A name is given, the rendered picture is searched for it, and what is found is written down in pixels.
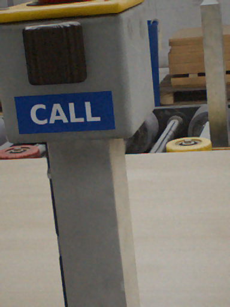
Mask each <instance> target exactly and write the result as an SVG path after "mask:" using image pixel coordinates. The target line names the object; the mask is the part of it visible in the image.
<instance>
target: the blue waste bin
mask: <svg viewBox="0 0 230 307"><path fill-rule="evenodd" d="M157 20H158V21H159V22H158V21H157ZM158 24H159V26H160V34H159V49H158ZM147 25H148V33H149V47H150V60H151V68H152V82H153V96H154V104H155V107H160V91H159V85H160V83H159V53H158V50H159V51H162V48H161V35H162V27H161V23H160V20H159V19H152V20H148V21H147Z"/></svg>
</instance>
